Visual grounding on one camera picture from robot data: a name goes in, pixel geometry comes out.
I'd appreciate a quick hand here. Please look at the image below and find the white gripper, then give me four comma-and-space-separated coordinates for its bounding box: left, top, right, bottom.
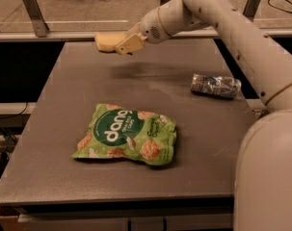
115, 0, 184, 55

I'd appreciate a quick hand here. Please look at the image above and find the yellow sponge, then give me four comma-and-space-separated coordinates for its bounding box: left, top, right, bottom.
94, 33, 125, 53

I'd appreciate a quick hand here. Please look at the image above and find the metal rail behind table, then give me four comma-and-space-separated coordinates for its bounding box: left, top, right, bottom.
0, 28, 292, 42

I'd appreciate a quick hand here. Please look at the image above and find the black cable at left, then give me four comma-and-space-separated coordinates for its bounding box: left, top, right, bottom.
0, 102, 30, 124

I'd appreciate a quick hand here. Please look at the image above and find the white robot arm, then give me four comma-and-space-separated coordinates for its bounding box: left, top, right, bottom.
177, 0, 292, 231

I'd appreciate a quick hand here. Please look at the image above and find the green rice chips bag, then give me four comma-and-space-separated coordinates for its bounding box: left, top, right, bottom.
72, 104, 176, 166

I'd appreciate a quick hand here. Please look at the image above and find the left metal bracket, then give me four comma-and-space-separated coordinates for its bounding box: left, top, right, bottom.
22, 0, 49, 38

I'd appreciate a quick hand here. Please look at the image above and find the crushed clear plastic bottle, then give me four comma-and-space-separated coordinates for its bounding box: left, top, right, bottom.
191, 74, 242, 99

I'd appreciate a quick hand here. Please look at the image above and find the right metal bracket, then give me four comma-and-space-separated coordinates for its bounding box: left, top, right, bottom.
243, 0, 261, 18

